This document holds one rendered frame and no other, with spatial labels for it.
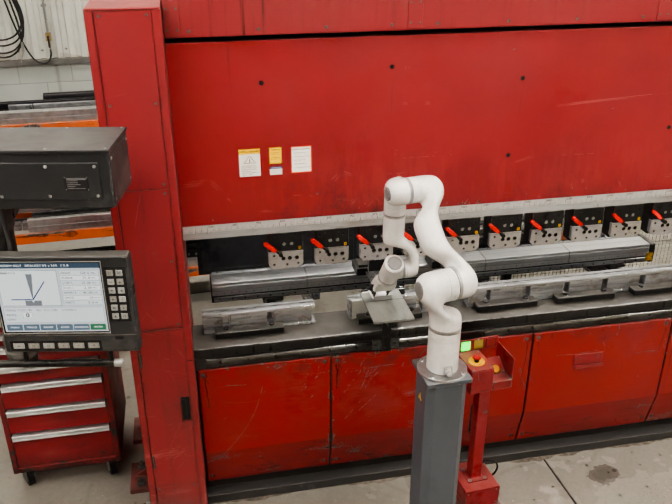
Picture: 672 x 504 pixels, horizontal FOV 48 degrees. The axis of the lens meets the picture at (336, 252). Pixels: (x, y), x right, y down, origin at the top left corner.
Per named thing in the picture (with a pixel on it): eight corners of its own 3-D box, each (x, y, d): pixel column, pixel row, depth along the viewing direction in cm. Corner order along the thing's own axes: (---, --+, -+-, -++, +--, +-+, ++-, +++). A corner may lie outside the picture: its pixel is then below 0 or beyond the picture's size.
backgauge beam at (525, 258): (212, 304, 361) (210, 284, 356) (210, 290, 373) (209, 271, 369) (652, 261, 402) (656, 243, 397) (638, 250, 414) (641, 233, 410)
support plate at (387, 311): (374, 324, 323) (374, 322, 323) (360, 295, 346) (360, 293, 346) (414, 320, 326) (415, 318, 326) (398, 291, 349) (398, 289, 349)
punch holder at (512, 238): (488, 249, 346) (491, 216, 339) (481, 242, 354) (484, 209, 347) (519, 247, 349) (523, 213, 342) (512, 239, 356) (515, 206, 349)
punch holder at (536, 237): (529, 246, 350) (533, 213, 343) (522, 238, 357) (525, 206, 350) (560, 243, 352) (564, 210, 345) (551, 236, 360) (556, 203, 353)
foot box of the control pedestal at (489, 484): (466, 520, 355) (468, 501, 350) (444, 484, 377) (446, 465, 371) (505, 511, 360) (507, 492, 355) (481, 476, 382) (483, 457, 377)
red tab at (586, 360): (574, 369, 370) (576, 357, 367) (572, 366, 372) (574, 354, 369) (603, 365, 373) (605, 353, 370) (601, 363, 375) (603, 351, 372)
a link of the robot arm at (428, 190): (434, 308, 277) (473, 300, 283) (447, 297, 267) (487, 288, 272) (393, 187, 293) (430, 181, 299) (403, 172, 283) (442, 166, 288)
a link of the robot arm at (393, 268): (398, 265, 328) (377, 267, 327) (404, 252, 316) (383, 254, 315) (401, 283, 325) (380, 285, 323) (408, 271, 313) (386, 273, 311)
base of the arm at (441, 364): (474, 379, 285) (478, 337, 277) (426, 386, 281) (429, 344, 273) (455, 352, 302) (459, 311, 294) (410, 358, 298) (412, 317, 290)
